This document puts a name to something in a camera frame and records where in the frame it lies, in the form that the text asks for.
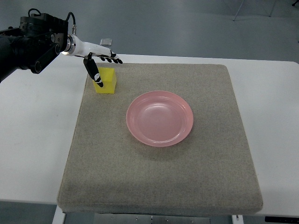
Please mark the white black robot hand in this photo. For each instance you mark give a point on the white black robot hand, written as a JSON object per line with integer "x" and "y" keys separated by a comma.
{"x": 86, "y": 50}

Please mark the yellow cube block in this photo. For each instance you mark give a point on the yellow cube block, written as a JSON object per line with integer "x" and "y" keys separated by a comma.
{"x": 109, "y": 80}

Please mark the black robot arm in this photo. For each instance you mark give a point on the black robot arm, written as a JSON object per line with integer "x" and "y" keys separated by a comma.
{"x": 38, "y": 40}

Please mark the upper floor socket plate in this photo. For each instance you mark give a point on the upper floor socket plate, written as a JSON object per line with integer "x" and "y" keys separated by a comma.
{"x": 106, "y": 42}

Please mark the pink plate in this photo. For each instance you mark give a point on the pink plate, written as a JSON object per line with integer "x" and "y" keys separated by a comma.
{"x": 159, "y": 118}

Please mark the beige fabric mat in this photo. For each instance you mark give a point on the beige fabric mat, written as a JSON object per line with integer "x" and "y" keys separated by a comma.
{"x": 210, "y": 172}

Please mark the metal chair legs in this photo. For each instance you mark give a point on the metal chair legs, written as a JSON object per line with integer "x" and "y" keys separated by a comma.
{"x": 266, "y": 9}

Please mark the white table leg frame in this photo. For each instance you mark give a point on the white table leg frame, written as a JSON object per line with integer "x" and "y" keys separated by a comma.
{"x": 79, "y": 218}

